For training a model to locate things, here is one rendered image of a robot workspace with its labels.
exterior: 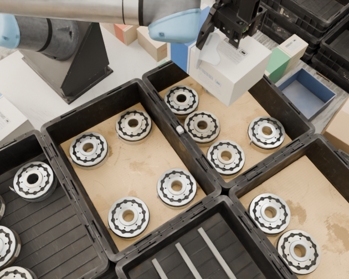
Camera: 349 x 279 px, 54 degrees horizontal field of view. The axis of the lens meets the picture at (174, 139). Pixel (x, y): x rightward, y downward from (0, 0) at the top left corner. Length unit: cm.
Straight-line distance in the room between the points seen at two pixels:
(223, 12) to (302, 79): 68
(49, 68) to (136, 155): 43
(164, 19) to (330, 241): 69
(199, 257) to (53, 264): 35
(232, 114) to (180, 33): 55
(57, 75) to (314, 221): 86
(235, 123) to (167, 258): 42
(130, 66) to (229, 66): 62
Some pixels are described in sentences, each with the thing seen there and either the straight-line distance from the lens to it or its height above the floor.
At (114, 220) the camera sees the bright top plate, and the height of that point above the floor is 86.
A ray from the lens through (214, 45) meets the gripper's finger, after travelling 70.
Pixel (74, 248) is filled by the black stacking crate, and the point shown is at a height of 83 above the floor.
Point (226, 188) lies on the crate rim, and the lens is 82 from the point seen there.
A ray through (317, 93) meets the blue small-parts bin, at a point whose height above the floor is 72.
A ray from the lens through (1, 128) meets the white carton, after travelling 115.
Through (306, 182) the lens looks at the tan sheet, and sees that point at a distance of 98.
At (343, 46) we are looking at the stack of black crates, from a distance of 197.
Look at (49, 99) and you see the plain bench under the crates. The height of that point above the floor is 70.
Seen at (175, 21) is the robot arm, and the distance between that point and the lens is 51.
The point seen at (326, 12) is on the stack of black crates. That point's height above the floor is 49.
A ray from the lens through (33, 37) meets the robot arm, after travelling 102.
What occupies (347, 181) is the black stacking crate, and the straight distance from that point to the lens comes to 96.
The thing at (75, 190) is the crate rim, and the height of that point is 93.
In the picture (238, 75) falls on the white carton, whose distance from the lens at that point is 72.
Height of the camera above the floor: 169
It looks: 63 degrees down
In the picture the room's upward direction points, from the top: 1 degrees clockwise
